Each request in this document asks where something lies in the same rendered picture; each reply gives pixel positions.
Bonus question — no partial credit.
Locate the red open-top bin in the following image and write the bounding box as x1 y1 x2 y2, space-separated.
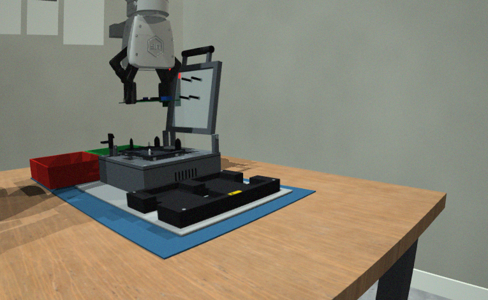
29 151 100 190

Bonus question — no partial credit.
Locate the green circuit board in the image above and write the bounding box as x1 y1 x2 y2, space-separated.
121 96 178 103

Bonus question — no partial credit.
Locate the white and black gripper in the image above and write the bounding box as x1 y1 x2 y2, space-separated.
109 13 182 104

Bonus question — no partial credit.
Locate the green bin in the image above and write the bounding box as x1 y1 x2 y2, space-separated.
85 145 145 155

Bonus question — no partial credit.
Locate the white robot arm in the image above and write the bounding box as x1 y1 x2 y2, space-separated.
109 0 169 38

